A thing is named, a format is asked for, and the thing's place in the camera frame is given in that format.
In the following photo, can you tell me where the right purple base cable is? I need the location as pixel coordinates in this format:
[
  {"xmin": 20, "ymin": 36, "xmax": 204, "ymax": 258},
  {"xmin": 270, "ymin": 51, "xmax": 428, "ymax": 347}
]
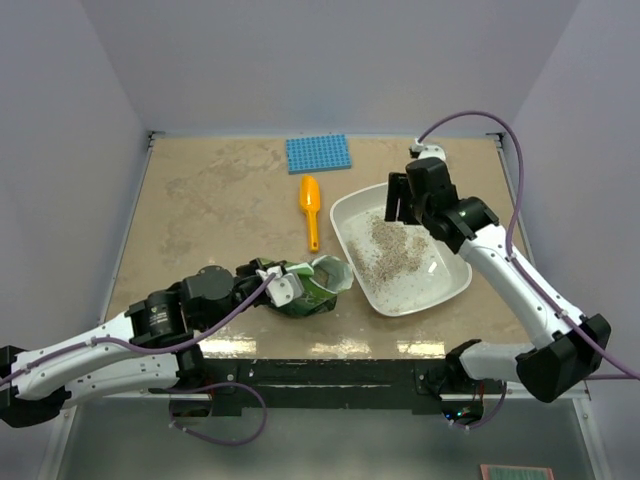
[{"xmin": 449, "ymin": 379, "xmax": 511, "ymax": 431}]

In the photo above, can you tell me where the white litter box tray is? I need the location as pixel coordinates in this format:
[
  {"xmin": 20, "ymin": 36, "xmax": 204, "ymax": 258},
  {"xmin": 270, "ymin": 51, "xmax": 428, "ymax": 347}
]
[{"xmin": 330, "ymin": 183, "xmax": 472, "ymax": 317}]

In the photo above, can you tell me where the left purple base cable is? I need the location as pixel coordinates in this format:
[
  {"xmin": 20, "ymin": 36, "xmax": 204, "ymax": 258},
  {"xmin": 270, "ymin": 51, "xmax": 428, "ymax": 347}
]
[{"xmin": 168, "ymin": 380, "xmax": 269, "ymax": 445}]

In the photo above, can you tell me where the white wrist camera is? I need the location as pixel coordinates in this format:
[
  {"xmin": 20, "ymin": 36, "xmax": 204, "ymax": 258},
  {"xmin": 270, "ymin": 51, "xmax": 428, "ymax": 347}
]
[
  {"xmin": 256, "ymin": 266, "xmax": 304, "ymax": 308},
  {"xmin": 409, "ymin": 142, "xmax": 447, "ymax": 162}
]

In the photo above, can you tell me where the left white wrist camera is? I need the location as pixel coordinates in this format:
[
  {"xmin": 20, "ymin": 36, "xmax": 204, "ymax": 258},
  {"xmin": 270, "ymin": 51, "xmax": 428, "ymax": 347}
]
[{"xmin": 256, "ymin": 266, "xmax": 304, "ymax": 308}]

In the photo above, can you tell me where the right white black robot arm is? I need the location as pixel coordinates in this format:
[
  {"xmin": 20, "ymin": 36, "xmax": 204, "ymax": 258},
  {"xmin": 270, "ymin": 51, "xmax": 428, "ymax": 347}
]
[{"xmin": 385, "ymin": 157, "xmax": 611, "ymax": 403}]

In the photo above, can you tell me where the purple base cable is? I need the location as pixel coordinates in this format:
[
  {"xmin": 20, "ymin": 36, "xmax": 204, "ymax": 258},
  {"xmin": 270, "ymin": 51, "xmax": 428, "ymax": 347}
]
[
  {"xmin": 449, "ymin": 379, "xmax": 511, "ymax": 431},
  {"xmin": 168, "ymin": 380, "xmax": 269, "ymax": 445}
]

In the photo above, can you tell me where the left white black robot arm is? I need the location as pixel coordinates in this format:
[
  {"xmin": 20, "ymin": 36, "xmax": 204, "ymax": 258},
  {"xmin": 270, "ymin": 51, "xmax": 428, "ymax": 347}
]
[{"xmin": 1, "ymin": 259, "xmax": 286, "ymax": 428}]

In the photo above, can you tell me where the green litter bag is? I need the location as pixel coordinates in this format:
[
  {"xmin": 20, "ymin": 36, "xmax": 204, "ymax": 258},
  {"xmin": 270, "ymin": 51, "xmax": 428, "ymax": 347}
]
[{"xmin": 263, "ymin": 255, "xmax": 354, "ymax": 318}]

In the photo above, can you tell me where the orange plastic scoop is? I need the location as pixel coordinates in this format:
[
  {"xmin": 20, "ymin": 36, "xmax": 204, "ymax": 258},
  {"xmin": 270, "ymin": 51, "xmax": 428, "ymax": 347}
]
[{"xmin": 299, "ymin": 175, "xmax": 321, "ymax": 253}]

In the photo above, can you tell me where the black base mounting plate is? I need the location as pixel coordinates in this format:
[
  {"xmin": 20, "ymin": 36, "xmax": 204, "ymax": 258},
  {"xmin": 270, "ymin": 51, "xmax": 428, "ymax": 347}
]
[{"xmin": 174, "ymin": 358, "xmax": 501, "ymax": 416}]

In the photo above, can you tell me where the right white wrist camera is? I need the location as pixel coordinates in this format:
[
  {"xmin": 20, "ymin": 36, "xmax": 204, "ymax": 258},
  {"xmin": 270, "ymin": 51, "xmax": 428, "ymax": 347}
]
[{"xmin": 409, "ymin": 142, "xmax": 447, "ymax": 162}]

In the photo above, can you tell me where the pink green board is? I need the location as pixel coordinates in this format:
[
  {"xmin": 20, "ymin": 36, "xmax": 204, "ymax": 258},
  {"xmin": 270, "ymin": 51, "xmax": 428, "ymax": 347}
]
[{"xmin": 480, "ymin": 464, "xmax": 554, "ymax": 480}]

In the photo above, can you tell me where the blue studded plate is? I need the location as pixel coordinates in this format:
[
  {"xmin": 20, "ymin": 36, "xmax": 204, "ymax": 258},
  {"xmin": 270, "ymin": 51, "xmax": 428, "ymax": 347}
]
[{"xmin": 285, "ymin": 134, "xmax": 352, "ymax": 175}]

